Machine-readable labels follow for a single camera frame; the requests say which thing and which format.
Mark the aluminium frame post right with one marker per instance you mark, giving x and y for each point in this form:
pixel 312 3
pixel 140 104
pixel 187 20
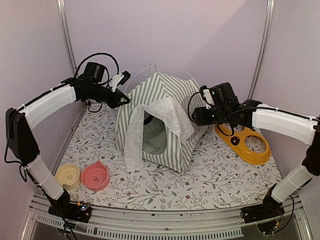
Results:
pixel 270 5

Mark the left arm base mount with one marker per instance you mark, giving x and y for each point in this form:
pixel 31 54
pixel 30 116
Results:
pixel 64 208

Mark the green checked cushion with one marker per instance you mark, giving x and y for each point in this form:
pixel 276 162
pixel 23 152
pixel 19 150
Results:
pixel 154 137

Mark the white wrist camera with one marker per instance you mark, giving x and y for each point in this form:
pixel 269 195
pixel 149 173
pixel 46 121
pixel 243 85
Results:
pixel 206 96
pixel 118 79

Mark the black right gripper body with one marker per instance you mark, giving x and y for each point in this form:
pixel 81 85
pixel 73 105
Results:
pixel 220 116

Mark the aluminium frame post left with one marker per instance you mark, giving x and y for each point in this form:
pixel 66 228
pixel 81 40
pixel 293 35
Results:
pixel 62 13

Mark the cream pet bowl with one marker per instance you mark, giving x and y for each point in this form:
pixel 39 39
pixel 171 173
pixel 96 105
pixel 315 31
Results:
pixel 68 176

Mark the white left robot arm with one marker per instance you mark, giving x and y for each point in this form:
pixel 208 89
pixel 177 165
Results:
pixel 23 123

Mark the floral table mat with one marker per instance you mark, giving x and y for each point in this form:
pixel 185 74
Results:
pixel 217 177

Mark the green striped pet tent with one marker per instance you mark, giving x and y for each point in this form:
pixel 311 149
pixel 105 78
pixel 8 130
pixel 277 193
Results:
pixel 172 100

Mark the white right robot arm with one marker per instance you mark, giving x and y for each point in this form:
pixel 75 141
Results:
pixel 300 128

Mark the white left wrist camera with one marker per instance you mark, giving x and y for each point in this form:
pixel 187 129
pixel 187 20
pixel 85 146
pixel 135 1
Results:
pixel 118 79

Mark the aluminium frame post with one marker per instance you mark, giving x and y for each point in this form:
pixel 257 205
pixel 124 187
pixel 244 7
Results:
pixel 62 13
pixel 270 5

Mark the yellow double pet bowl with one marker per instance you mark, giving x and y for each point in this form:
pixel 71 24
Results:
pixel 237 141

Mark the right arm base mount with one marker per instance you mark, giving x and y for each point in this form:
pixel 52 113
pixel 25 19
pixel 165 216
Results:
pixel 261 212

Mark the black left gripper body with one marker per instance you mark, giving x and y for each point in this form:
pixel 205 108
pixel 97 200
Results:
pixel 97 95

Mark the front aluminium rail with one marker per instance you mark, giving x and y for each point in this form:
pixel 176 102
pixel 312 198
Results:
pixel 125 224

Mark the pink pet bowl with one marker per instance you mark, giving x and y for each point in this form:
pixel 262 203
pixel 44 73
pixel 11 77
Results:
pixel 95 177

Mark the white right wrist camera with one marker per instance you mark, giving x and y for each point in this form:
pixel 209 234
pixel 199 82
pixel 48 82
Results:
pixel 206 96

